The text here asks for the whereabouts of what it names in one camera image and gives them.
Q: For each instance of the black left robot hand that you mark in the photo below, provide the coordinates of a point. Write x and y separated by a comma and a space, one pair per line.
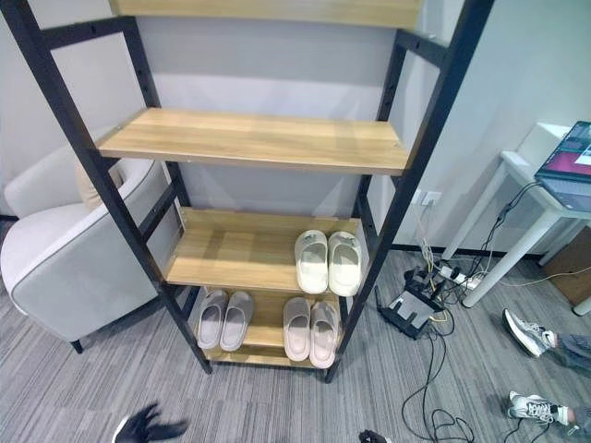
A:
148, 427

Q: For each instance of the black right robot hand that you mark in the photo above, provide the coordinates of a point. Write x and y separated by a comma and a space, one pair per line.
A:
370, 436

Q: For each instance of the wooden rack shelf board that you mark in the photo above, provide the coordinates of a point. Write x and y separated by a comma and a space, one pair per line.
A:
240, 249
268, 7
258, 138
265, 323

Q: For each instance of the person's shoe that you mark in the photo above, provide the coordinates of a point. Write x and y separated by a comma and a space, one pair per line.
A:
528, 332
538, 406

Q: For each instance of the mauve slipper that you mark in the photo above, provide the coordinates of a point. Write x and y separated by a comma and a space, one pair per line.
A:
211, 318
237, 320
297, 330
323, 334

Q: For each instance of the black router box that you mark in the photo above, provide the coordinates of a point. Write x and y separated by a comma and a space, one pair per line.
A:
413, 309

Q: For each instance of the cream slipper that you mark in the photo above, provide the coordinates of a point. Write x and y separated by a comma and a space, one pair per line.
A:
312, 263
344, 265

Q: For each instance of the white power strip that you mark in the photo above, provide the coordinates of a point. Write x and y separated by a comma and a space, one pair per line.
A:
457, 276

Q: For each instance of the light grey armchair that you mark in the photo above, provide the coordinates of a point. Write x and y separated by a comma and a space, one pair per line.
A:
69, 258

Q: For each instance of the beige cushion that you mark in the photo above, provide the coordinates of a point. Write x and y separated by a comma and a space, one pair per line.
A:
94, 189

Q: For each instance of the brown wooden cabinet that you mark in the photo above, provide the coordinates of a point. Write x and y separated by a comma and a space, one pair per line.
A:
570, 277

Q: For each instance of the white side table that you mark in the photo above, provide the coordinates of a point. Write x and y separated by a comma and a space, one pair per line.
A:
522, 217

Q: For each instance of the open laptop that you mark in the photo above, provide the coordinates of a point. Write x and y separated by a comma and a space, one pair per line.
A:
570, 166

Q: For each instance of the white wall socket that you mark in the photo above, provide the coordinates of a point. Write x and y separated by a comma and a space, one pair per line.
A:
430, 197

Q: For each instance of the black metal shoe rack frame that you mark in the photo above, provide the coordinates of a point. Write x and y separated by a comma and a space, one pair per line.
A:
99, 180

